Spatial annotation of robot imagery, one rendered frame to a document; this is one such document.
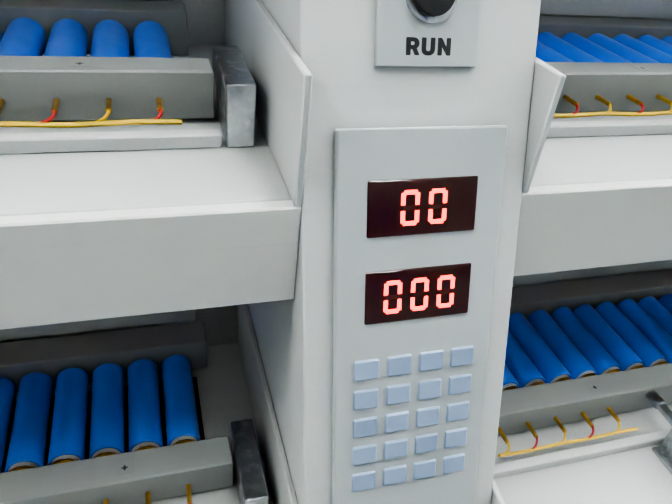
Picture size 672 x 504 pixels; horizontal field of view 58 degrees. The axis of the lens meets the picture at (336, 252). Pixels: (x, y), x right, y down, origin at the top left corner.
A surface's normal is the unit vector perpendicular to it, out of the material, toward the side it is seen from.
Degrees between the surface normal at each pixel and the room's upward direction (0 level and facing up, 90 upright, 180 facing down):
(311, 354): 90
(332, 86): 90
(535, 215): 109
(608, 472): 19
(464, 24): 90
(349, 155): 90
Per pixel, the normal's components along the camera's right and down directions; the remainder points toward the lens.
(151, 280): 0.28, 0.58
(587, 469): 0.11, -0.81
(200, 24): 0.29, 0.29
